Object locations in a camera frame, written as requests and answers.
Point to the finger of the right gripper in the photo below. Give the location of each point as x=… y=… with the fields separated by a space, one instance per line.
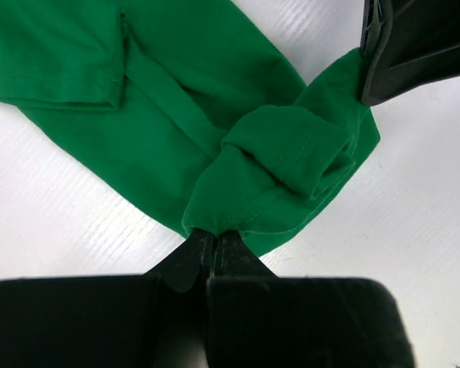
x=406 y=44

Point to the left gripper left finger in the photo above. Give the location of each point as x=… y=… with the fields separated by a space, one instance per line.
x=133 y=320

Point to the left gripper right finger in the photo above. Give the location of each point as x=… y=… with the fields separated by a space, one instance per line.
x=257 y=319

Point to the green t shirt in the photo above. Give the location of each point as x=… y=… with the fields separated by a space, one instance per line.
x=188 y=111

